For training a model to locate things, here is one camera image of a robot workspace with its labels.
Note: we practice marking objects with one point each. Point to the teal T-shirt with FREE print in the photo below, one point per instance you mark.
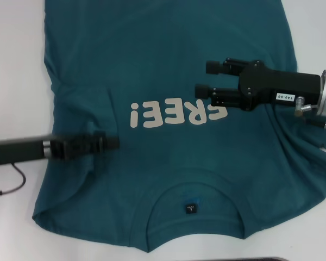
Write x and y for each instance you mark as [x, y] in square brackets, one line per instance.
[163, 40]

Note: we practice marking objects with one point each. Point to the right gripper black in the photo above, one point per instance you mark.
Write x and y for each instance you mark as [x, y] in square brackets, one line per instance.
[274, 87]

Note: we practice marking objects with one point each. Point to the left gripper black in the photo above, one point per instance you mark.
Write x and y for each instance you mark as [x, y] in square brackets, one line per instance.
[21, 149]

